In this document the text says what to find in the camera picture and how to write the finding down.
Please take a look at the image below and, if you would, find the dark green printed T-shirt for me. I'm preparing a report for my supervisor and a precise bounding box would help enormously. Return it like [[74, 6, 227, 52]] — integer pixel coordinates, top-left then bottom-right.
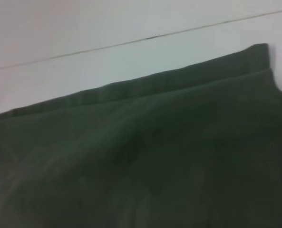
[[0, 43, 282, 228]]

